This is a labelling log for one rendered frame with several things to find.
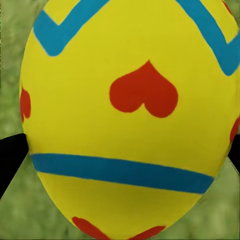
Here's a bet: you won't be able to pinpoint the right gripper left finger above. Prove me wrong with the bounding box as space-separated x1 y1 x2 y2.
0 133 29 199

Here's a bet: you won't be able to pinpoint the easter egg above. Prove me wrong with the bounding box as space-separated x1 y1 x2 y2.
19 0 240 240

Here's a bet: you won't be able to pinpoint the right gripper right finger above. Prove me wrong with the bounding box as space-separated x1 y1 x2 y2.
228 134 240 173

